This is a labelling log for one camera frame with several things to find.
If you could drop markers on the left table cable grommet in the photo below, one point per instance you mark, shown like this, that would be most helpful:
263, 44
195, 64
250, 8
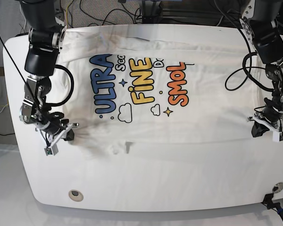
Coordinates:
75, 195

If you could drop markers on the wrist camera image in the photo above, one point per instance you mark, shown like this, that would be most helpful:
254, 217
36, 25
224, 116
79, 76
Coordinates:
277, 136
51, 150

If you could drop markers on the white printed T-shirt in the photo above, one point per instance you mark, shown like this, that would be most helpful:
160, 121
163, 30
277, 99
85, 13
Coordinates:
163, 87

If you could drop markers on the black clamp with cable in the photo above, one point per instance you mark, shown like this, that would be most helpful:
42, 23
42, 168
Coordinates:
270, 205

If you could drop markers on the right table cable grommet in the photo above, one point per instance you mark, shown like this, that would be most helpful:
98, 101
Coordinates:
277, 188

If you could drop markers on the black robot arm image left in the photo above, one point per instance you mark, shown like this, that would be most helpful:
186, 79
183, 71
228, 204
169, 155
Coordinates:
45, 37

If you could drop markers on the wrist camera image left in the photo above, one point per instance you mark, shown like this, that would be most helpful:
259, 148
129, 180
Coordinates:
51, 150

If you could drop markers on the black aluminium frame stand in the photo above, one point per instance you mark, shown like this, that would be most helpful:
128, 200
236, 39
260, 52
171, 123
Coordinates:
151, 11

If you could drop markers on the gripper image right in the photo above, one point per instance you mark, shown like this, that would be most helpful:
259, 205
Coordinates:
267, 118

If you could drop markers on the table cable grommet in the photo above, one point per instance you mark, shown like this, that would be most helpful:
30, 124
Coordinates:
75, 195
277, 188

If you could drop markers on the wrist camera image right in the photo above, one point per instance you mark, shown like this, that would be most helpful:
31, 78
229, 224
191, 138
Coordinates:
277, 136

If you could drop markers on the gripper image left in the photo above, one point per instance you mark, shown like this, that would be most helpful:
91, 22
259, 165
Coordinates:
52, 132

